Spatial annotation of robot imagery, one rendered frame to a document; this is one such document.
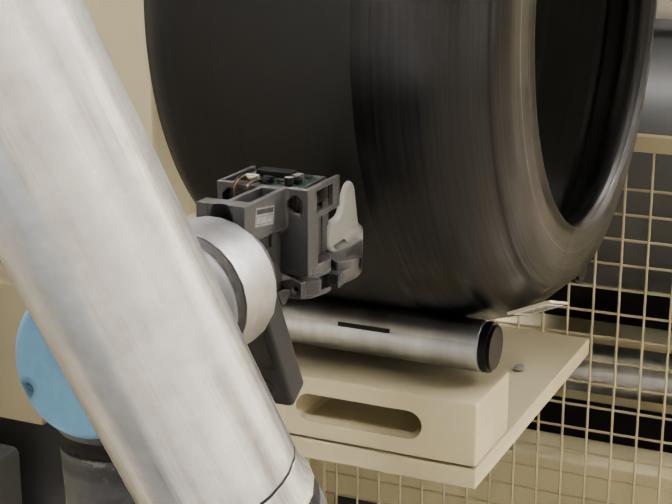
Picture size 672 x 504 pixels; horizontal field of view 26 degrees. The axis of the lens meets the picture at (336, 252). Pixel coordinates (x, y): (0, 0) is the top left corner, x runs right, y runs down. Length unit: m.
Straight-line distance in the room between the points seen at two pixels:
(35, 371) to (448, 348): 0.49
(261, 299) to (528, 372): 0.60
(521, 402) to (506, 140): 0.37
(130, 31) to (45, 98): 0.80
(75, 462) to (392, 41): 0.39
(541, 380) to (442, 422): 0.23
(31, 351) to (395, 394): 0.49
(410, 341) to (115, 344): 0.62
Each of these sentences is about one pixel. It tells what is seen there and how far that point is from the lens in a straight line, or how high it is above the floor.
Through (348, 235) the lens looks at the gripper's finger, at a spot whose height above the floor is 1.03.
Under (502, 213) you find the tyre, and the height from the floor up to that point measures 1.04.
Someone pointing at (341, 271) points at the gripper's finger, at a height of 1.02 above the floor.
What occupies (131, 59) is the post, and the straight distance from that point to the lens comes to 1.42.
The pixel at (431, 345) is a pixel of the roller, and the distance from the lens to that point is 1.25.
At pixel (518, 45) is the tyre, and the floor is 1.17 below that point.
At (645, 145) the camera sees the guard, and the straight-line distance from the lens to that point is 1.66.
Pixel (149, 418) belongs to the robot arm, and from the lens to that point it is 0.69.
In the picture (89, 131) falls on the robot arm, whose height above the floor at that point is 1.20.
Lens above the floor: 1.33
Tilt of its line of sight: 16 degrees down
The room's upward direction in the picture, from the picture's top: straight up
